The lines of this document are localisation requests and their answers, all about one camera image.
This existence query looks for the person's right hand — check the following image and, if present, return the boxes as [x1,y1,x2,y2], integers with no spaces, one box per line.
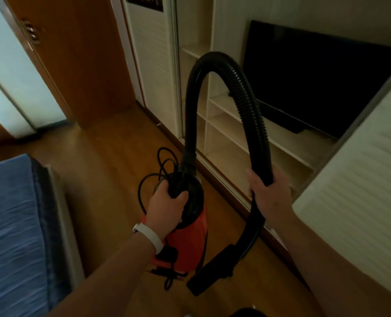
[246,167,295,228]

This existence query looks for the person's left hand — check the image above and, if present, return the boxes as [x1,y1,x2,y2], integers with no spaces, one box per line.
[145,180,189,241]

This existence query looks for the black vacuum hose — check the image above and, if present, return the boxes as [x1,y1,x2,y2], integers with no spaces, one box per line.
[141,51,274,297]

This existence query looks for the black power cord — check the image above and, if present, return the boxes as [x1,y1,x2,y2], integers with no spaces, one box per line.
[137,147,188,291]

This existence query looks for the person's right forearm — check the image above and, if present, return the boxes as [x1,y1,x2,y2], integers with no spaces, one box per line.
[274,216,391,317]

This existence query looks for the person's left forearm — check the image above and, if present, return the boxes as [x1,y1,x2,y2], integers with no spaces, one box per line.
[48,232,157,317]

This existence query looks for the white wrist watch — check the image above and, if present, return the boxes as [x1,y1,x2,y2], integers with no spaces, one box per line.
[132,222,165,255]

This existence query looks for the white wardrobe shelf unit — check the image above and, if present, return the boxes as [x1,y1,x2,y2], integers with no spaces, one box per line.
[109,0,391,302]

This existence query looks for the black trousers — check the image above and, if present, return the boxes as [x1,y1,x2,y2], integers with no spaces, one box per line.
[230,308,268,317]

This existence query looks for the black flat television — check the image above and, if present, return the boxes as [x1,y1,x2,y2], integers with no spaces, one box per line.
[228,20,391,140]

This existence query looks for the dark blue quilted mattress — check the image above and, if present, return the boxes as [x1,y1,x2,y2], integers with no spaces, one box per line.
[0,154,72,317]

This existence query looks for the orange wooden door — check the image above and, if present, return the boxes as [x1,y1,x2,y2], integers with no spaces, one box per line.
[2,0,136,129]

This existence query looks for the white bed frame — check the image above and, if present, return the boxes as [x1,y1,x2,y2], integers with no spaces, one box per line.
[45,165,85,289]

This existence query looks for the metal door handle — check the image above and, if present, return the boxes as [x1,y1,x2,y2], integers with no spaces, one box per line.
[20,18,41,45]

